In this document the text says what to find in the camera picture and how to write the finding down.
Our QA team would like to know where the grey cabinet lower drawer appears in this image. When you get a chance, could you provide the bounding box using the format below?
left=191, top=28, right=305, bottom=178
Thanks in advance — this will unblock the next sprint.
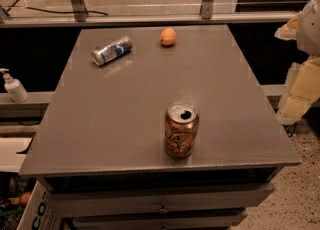
left=74, top=209, right=247, bottom=230

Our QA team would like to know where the brown gold soda can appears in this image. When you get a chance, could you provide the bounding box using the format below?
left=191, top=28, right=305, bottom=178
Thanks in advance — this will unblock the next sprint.
left=164, top=101, right=200, bottom=159

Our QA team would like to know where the silver blue redbull can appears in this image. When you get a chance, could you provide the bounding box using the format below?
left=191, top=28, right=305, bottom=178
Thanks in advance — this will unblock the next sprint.
left=91, top=36, right=132, bottom=66

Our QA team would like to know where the red apple in bin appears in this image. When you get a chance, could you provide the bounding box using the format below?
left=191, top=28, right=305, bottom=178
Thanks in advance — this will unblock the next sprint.
left=19, top=191, right=31, bottom=207

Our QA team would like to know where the white pump lotion bottle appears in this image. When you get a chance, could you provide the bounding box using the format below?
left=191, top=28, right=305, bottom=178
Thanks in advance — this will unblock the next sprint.
left=0, top=68, right=29, bottom=103

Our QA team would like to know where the grey cabinet upper drawer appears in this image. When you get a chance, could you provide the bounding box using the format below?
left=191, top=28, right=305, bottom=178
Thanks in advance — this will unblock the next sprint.
left=45, top=183, right=275, bottom=217

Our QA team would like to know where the orange fruit on table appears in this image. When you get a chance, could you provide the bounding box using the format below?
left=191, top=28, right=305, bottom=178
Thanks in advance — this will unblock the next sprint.
left=160, top=28, right=176, bottom=46

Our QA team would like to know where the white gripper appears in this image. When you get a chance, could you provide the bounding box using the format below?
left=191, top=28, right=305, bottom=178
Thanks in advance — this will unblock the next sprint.
left=274, top=0, right=320, bottom=125

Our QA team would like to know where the white cardboard box with letters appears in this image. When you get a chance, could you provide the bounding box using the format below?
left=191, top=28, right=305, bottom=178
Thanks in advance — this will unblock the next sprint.
left=17, top=182, right=61, bottom=230

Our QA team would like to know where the grey cabinet drawer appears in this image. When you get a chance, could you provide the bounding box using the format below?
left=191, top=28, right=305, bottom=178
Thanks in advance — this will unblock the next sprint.
left=74, top=209, right=247, bottom=230
left=45, top=183, right=275, bottom=217

